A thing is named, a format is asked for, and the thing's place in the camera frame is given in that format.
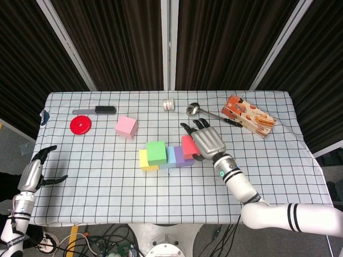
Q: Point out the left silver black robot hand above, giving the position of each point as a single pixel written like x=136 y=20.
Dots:
x=30 y=176

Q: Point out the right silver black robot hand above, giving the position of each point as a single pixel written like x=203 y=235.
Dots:
x=209 y=143

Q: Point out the red foam cube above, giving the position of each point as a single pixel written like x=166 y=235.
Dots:
x=187 y=146

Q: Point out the purple foam cube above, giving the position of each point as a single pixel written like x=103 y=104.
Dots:
x=179 y=158

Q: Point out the green foam cube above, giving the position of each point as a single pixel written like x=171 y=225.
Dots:
x=156 y=152

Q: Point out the yellow foam cube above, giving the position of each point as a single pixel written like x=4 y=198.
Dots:
x=143 y=160

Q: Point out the pink foam cube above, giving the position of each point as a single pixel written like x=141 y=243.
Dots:
x=125 y=127

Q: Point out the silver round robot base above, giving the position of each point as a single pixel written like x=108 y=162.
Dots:
x=166 y=241

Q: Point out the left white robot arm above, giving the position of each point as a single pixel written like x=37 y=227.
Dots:
x=21 y=211

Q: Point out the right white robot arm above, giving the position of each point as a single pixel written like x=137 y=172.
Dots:
x=241 y=187

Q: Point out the light blue foam cube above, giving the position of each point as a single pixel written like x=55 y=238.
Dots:
x=171 y=155

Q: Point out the black trouser leg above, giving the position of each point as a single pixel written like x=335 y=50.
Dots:
x=5 y=184

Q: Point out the white partition base bar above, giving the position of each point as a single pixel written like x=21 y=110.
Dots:
x=16 y=128
x=328 y=152

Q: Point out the orange biscuit box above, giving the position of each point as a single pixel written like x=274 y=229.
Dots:
x=249 y=112

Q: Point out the blue tape scrap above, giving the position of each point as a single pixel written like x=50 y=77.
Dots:
x=45 y=115

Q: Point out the white black sneaker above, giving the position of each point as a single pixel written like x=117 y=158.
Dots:
x=47 y=242

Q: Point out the red plastic disc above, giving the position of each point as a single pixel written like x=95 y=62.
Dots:
x=80 y=128

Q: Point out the white black checkered tablecloth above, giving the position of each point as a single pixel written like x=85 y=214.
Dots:
x=134 y=195

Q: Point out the grey brush black bristles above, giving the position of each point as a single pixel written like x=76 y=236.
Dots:
x=105 y=109

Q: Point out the dark corrugated partition panel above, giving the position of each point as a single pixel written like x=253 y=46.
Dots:
x=321 y=80
x=21 y=67
x=115 y=40
x=227 y=40

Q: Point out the green circuit board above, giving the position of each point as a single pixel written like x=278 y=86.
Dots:
x=123 y=249

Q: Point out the white partition post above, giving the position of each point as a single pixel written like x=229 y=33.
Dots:
x=281 y=42
x=67 y=45
x=166 y=40

